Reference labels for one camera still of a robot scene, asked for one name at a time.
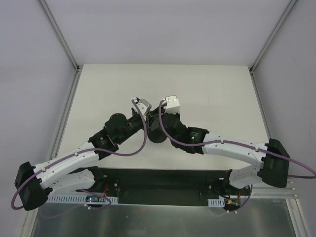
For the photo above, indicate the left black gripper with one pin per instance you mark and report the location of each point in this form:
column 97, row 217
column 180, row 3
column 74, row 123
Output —
column 143, row 119

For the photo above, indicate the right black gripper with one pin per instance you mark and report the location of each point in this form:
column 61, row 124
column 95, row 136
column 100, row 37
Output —
column 167, row 118

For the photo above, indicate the black smartphone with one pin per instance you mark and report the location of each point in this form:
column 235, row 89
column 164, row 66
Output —
column 153, row 120

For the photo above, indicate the black phone stand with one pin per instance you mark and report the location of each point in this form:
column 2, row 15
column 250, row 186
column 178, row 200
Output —
column 156, row 136

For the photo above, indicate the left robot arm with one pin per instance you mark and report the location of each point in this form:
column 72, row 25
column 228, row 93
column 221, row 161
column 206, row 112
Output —
column 36, row 183

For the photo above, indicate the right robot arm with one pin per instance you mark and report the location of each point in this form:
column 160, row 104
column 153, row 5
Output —
column 267, row 162

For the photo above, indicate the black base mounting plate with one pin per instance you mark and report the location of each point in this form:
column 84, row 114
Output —
column 165, row 187

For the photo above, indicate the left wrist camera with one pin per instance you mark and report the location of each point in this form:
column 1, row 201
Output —
column 140, row 106

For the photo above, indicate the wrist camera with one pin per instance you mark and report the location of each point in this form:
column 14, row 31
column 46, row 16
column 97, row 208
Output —
column 170, row 105
column 140, row 106

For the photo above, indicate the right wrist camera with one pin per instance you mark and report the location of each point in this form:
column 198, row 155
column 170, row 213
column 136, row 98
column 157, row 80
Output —
column 170, row 105

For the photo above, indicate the left aluminium frame post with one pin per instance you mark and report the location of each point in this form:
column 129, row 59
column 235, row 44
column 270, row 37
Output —
column 58, row 34

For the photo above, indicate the aluminium frame post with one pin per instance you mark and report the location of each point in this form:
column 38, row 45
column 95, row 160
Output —
column 58, row 34
column 273, row 34

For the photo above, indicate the right white cable duct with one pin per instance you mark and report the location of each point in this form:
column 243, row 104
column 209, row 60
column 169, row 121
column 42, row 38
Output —
column 223, row 202

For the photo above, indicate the white cable duct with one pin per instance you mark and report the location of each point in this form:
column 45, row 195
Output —
column 82, row 199
column 223, row 202

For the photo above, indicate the left white cable duct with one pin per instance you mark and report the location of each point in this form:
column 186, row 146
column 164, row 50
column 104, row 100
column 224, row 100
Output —
column 82, row 199

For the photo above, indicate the right aluminium frame post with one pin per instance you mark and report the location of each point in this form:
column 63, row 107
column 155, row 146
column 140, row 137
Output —
column 273, row 34

